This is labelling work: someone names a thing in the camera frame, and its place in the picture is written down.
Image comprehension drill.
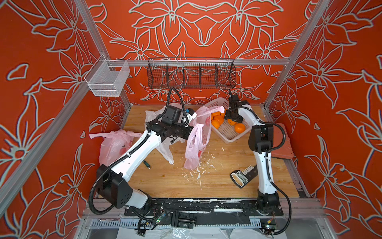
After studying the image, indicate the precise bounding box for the pink plastic bag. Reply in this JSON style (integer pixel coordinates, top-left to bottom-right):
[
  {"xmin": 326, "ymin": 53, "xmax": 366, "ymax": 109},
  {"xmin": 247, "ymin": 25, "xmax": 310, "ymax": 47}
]
[
  {"xmin": 184, "ymin": 106, "xmax": 225, "ymax": 170},
  {"xmin": 89, "ymin": 129, "xmax": 142, "ymax": 166}
]

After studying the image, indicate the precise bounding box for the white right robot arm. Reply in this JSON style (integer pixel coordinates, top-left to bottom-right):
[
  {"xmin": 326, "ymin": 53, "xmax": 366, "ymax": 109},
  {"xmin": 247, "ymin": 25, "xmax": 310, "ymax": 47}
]
[{"xmin": 225, "ymin": 94, "xmax": 292, "ymax": 237}]

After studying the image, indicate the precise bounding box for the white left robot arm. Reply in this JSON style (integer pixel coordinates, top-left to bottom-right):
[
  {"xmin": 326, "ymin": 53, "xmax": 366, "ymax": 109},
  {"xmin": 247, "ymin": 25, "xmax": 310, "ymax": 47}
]
[{"xmin": 88, "ymin": 102, "xmax": 197, "ymax": 215}]

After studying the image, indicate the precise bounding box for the orange mandarin front corner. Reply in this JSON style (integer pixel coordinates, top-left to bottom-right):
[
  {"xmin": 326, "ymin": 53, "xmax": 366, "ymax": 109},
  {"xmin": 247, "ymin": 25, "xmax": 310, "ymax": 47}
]
[{"xmin": 227, "ymin": 119, "xmax": 237, "ymax": 125}]

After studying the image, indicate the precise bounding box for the orange mandarin centre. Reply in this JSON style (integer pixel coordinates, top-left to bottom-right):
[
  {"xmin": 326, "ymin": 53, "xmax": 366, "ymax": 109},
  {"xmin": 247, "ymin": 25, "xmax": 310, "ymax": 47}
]
[{"xmin": 213, "ymin": 115, "xmax": 224, "ymax": 124}]

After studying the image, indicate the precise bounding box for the orange mandarin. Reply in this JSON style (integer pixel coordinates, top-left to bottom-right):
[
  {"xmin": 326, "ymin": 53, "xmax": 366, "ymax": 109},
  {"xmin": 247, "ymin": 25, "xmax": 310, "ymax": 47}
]
[
  {"xmin": 213, "ymin": 115, "xmax": 224, "ymax": 124},
  {"xmin": 211, "ymin": 112, "xmax": 221, "ymax": 117},
  {"xmin": 234, "ymin": 123, "xmax": 246, "ymax": 133}
]

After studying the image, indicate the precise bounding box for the orange mandarin left back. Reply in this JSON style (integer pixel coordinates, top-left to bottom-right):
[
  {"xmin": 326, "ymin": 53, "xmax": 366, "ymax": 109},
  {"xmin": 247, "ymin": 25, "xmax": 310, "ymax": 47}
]
[{"xmin": 211, "ymin": 112, "xmax": 221, "ymax": 117}]

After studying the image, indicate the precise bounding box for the orange mandarin right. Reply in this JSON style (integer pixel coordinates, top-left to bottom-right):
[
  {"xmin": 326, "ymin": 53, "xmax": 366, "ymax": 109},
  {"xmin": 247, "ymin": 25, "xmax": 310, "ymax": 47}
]
[{"xmin": 234, "ymin": 123, "xmax": 246, "ymax": 133}]

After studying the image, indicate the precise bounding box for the white translucent plastic bag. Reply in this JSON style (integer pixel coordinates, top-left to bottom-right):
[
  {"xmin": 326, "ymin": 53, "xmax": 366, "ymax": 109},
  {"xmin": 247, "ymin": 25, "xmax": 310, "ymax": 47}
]
[{"xmin": 146, "ymin": 104, "xmax": 197, "ymax": 164}]

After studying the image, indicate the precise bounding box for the orange mandarin front basket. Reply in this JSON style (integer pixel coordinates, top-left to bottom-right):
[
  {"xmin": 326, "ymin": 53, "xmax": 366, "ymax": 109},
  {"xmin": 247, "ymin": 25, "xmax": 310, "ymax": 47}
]
[{"xmin": 211, "ymin": 119, "xmax": 221, "ymax": 129}]

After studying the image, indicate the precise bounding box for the white plastic perforated basket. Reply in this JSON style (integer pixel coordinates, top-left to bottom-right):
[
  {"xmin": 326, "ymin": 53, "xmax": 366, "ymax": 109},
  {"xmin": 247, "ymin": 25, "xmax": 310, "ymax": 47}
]
[{"xmin": 204, "ymin": 98, "xmax": 251, "ymax": 144}]

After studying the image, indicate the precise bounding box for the black handheld label tool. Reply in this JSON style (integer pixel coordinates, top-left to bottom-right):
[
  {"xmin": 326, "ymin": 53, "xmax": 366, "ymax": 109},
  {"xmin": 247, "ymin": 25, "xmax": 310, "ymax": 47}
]
[{"xmin": 230, "ymin": 165, "xmax": 258, "ymax": 189}]

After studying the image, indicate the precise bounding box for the red plastic tool case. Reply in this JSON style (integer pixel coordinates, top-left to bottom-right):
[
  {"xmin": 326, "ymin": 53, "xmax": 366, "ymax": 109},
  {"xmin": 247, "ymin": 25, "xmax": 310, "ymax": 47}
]
[{"xmin": 270, "ymin": 122, "xmax": 294, "ymax": 160}]

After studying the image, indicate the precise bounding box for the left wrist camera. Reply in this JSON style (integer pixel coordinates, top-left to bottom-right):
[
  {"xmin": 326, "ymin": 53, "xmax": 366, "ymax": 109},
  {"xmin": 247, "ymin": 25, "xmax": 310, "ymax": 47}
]
[{"xmin": 161, "ymin": 106, "xmax": 197, "ymax": 127}]

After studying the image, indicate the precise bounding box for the small green handled screwdriver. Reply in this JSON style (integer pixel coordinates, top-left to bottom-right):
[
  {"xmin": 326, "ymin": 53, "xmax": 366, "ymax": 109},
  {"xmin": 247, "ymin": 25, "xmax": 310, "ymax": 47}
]
[{"xmin": 143, "ymin": 160, "xmax": 151, "ymax": 169}]

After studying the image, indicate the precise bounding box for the black wire wall basket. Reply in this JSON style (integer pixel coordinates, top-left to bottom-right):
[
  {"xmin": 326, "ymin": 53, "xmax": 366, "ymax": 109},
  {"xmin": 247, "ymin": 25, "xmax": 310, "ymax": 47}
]
[{"xmin": 147, "ymin": 57, "xmax": 237, "ymax": 90}]

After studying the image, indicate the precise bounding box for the clear wire mesh basket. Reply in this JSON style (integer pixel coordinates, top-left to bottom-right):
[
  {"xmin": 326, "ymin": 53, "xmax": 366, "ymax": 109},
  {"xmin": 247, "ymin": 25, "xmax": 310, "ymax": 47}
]
[{"xmin": 85, "ymin": 55, "xmax": 130, "ymax": 97}]

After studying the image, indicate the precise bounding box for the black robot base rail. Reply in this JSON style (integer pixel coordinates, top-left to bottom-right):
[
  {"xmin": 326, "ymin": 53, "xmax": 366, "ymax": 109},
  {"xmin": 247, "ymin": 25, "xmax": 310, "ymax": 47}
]
[{"xmin": 123, "ymin": 198, "xmax": 284, "ymax": 229}]

